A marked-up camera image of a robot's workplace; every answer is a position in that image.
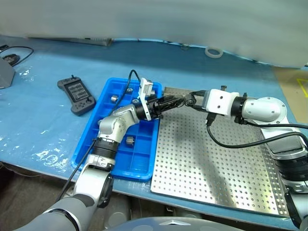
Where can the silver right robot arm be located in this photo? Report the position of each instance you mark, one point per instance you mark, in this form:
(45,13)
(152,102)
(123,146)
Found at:
(264,110)

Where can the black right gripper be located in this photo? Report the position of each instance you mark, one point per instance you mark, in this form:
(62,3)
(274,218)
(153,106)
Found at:
(202,103)

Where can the long grey power strip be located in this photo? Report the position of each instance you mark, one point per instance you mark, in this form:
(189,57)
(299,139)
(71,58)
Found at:
(72,41)

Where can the blue compartment tray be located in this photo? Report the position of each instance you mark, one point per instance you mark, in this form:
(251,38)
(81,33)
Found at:
(142,154)

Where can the dark grey handheld controller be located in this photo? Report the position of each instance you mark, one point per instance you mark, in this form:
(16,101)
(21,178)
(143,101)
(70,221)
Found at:
(77,93)

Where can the grey robot torso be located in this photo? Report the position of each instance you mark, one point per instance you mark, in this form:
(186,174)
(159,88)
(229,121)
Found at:
(156,225)

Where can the perforated metal tray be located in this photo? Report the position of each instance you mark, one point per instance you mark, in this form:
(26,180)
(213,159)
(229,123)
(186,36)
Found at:
(204,163)

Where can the white tape roll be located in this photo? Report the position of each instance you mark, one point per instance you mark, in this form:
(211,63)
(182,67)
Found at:
(208,53)

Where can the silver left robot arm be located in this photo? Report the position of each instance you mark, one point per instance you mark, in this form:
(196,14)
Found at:
(113,125)

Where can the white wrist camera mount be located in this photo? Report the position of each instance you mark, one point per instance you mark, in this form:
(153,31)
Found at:
(145,89)
(220,102)

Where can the grey device block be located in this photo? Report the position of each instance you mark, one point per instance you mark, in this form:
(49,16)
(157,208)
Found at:
(4,74)

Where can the brown cardboard sheet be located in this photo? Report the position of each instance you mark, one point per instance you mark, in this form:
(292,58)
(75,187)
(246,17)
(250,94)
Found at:
(288,96)

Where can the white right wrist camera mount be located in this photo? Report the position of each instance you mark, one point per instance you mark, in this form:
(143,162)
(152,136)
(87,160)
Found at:
(220,102)

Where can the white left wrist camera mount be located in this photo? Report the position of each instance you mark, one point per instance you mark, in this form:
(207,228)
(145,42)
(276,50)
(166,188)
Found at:
(145,89)

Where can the metal nut in blue tray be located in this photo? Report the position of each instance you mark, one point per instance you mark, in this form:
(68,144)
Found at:
(114,98)

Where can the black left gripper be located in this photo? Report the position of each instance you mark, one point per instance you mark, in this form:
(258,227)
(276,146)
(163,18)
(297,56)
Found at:
(155,108)

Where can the small grey table clamp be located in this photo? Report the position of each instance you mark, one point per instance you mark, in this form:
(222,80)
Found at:
(184,46)

